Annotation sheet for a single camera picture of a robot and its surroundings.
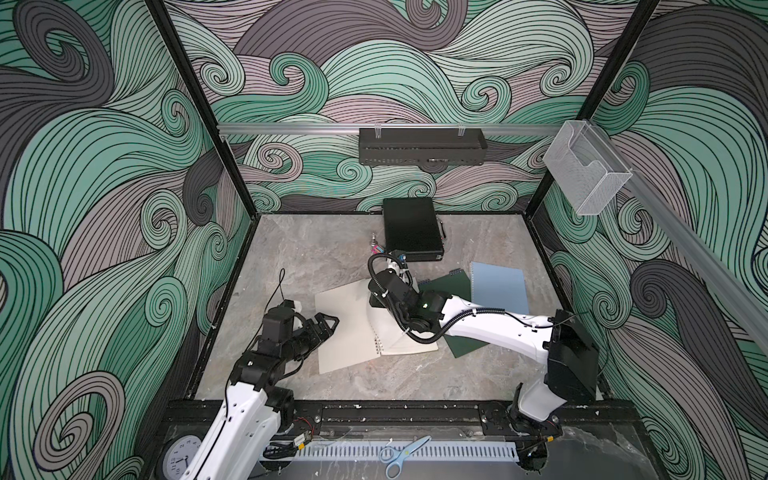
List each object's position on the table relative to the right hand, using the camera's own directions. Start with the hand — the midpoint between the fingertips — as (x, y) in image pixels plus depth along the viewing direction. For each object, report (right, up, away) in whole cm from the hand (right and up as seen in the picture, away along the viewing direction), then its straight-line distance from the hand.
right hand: (371, 287), depth 79 cm
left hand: (-11, -10, -1) cm, 15 cm away
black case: (+15, +17, +35) cm, 42 cm away
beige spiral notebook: (-7, -13, +6) cm, 16 cm away
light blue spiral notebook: (+42, -3, +19) cm, 46 cm away
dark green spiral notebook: (+29, -2, +20) cm, 35 cm away
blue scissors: (+6, -38, -11) cm, 40 cm away
